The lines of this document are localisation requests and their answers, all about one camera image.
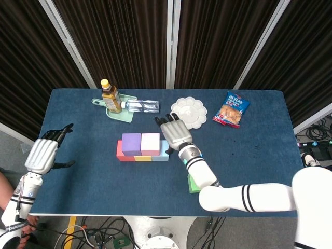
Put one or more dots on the green circuit board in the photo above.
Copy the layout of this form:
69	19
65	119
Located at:
120	242

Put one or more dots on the white sneaker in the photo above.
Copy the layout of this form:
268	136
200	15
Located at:
310	159

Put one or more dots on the purple foam cube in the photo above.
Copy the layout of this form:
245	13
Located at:
131	144

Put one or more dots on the dark folding screen panel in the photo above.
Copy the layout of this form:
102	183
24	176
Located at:
220	39
298	64
116	39
26	64

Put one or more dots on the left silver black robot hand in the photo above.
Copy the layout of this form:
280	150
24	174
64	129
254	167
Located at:
41	155

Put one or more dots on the green foam cube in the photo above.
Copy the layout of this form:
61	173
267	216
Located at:
193	187

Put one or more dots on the red foam cube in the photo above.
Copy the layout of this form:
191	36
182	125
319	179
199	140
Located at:
119	153

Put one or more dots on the tea bottle with yellow cap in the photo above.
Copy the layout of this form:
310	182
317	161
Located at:
111	101

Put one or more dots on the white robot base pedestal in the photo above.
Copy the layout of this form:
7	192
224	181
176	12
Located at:
160	230

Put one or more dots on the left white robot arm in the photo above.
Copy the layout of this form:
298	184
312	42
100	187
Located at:
23	199

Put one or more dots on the yellow floor tape strip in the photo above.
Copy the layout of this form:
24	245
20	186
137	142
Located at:
70	233

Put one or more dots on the pink foam cube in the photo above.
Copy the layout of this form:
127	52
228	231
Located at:
150	144

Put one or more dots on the light blue foam cube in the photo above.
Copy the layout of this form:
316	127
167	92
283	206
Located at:
162	158

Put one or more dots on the mint green cutting board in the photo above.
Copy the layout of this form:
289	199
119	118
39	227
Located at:
122	118

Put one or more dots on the blue red snack bag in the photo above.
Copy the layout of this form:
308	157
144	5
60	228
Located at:
230	111

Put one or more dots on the yellow foam cube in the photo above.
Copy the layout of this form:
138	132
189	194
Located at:
142	158

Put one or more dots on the white flower-shaped paint palette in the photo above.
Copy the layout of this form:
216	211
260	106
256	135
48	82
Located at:
192	111

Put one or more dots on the clear plastic water bottle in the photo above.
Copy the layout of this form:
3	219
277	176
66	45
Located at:
142	106

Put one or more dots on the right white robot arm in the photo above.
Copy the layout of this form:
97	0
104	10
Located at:
259	197

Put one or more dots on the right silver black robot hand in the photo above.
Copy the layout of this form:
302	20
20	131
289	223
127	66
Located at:
176	135

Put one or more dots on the blue fabric table cover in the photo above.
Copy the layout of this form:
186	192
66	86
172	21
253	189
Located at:
116	186

